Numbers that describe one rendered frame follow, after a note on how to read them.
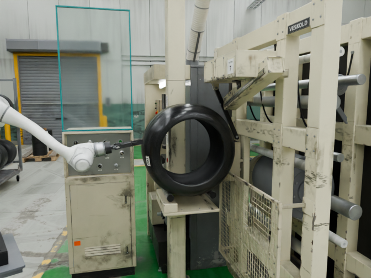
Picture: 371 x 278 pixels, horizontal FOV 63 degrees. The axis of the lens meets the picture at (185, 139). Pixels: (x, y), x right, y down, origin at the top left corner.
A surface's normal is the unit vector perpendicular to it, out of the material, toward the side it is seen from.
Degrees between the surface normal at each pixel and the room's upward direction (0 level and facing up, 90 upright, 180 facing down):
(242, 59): 90
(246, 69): 90
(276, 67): 72
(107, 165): 90
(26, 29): 90
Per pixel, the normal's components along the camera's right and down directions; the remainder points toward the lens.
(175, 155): 0.22, 0.12
